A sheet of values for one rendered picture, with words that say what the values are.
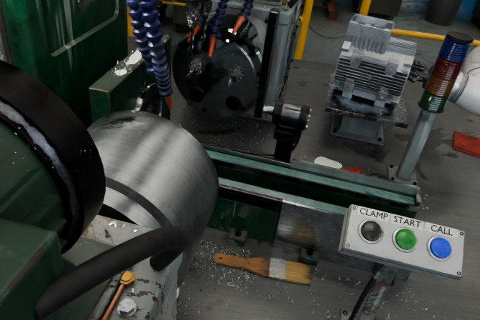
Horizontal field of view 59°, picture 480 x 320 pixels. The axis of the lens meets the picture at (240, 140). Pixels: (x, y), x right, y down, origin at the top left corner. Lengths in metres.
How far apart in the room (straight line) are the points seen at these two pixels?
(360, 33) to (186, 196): 0.85
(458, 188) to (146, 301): 1.06
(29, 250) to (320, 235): 0.73
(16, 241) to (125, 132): 0.37
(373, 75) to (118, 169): 0.90
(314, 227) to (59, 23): 0.63
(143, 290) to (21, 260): 0.19
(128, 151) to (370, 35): 0.88
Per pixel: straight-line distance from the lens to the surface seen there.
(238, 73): 1.04
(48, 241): 0.28
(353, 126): 1.40
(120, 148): 0.59
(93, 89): 0.79
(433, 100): 1.15
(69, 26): 0.89
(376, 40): 1.30
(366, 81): 1.31
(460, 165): 1.46
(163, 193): 0.56
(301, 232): 0.93
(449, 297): 1.03
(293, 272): 0.93
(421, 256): 0.70
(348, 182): 1.01
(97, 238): 0.48
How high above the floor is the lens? 1.51
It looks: 34 degrees down
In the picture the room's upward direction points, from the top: 8 degrees clockwise
